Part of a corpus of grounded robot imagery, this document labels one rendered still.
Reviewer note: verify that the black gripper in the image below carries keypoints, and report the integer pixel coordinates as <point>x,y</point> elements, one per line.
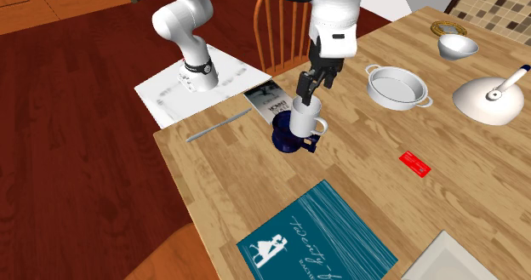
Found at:
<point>325,63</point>

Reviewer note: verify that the white mug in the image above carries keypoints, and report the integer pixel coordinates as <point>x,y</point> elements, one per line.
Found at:
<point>303,119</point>

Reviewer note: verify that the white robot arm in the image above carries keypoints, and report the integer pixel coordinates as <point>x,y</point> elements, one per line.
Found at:
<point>336,17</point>

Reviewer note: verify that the black and white book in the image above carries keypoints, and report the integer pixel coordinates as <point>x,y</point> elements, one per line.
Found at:
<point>267,98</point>

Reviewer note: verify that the dark blue mug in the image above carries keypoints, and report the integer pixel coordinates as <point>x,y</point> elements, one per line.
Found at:
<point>284,140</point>

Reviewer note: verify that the wooden spindle-back chair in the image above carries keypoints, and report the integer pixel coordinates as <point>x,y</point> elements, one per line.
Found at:
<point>274,34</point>

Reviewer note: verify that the white patterned robot stand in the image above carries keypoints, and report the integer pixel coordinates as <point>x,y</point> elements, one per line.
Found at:
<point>232,78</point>

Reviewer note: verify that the light wooden table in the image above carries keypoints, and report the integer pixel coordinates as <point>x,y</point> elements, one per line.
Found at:
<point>352,179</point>

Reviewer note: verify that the grey pen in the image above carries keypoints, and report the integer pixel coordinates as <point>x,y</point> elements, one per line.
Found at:
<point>218,125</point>

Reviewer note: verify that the red card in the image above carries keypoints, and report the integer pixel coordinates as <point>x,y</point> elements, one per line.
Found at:
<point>415,164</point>

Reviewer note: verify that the gold rimmed round coaster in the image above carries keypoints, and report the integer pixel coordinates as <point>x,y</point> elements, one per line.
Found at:
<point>436,29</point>

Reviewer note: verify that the white bowl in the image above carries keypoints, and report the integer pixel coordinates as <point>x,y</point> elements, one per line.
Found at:
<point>456,49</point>

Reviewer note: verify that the teal book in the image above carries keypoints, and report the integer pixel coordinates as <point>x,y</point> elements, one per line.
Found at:
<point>327,233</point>

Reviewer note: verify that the white square plate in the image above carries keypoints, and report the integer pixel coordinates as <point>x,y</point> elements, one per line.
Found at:
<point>450,260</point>

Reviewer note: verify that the orange wooden chair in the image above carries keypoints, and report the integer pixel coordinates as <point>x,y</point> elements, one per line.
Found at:
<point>178,258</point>

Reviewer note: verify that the orange wooden cabinet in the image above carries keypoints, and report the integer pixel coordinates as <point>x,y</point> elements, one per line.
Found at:
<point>62,1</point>

